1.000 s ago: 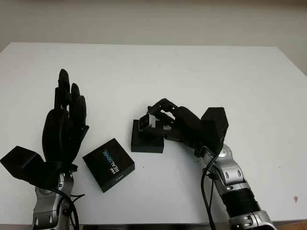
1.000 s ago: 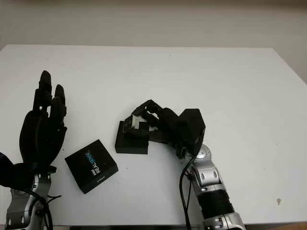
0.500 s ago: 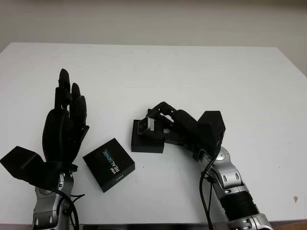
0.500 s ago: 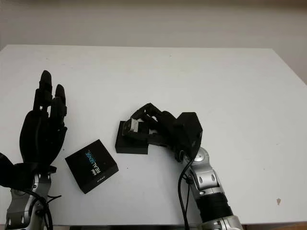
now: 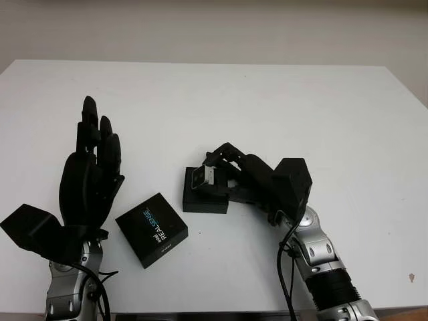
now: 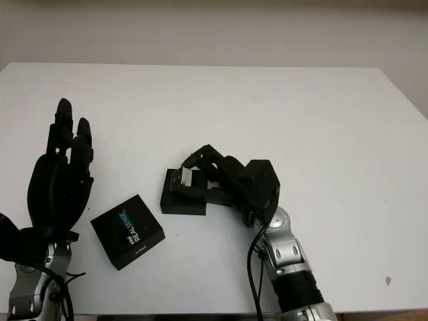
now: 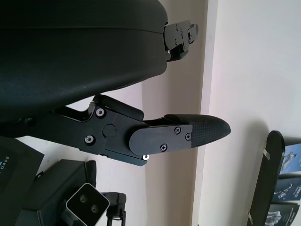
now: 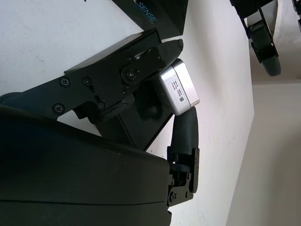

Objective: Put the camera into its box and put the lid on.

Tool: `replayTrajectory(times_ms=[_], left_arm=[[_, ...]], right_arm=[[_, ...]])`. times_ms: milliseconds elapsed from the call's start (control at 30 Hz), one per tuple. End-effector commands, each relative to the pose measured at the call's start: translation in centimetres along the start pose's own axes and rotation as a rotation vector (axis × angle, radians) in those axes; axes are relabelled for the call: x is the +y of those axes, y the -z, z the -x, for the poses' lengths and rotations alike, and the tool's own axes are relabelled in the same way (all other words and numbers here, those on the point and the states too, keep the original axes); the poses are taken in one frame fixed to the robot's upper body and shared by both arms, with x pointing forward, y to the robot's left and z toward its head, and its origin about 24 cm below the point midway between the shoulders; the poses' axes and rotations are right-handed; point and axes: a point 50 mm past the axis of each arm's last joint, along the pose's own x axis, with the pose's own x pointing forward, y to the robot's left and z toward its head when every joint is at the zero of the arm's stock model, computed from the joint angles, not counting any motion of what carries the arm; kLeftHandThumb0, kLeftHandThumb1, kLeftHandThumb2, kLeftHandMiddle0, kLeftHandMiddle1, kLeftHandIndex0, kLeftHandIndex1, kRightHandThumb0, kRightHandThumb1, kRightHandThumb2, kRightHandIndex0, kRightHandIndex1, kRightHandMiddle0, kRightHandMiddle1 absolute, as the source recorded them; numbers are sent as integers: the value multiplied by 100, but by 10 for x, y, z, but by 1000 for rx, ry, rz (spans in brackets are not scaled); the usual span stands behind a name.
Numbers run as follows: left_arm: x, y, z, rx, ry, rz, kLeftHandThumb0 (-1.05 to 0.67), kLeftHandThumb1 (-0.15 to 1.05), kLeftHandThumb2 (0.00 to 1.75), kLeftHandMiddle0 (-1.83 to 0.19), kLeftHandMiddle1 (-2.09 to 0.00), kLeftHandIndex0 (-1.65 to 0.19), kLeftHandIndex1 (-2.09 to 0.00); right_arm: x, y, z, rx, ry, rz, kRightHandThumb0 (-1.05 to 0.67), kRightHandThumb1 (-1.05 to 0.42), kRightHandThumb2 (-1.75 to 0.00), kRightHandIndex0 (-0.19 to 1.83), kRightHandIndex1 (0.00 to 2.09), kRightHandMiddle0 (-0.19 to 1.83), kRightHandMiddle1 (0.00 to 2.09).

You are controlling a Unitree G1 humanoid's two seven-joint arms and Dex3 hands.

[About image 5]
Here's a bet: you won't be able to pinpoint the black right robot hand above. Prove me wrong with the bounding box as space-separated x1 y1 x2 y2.
202 142 286 219

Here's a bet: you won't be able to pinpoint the black camera box base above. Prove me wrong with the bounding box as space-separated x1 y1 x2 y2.
182 166 232 215

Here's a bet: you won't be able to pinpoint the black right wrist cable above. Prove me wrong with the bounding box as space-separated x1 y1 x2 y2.
276 213 302 321

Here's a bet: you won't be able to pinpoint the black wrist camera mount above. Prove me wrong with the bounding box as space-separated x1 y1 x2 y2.
0 203 110 265
270 158 314 222

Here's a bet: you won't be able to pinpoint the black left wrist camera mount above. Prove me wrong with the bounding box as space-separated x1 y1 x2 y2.
0 203 110 265

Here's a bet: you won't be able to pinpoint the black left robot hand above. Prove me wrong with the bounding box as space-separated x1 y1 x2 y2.
58 96 126 232

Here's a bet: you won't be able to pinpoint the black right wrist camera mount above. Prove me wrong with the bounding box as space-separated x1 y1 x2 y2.
270 158 314 222

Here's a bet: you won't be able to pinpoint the small silver RealSense camera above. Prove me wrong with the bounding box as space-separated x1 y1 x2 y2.
190 166 217 191

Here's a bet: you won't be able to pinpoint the black RealSense box lid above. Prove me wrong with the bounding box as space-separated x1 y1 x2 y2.
115 193 189 270

